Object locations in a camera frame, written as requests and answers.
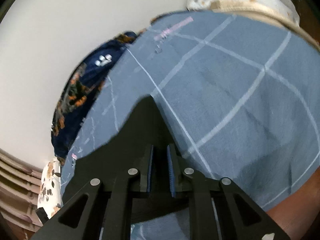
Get brown wooden bed frame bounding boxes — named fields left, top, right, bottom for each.
left=267, top=0, right=319, bottom=239

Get black pants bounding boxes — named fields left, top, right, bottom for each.
left=61, top=94, right=218, bottom=224

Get blue checked bed sheet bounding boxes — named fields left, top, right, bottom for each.
left=61, top=11, right=319, bottom=212

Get white floral pillow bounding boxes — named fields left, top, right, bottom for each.
left=37, top=157, right=62, bottom=218

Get navy dog print blanket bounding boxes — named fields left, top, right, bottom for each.
left=51, top=31, right=139, bottom=165

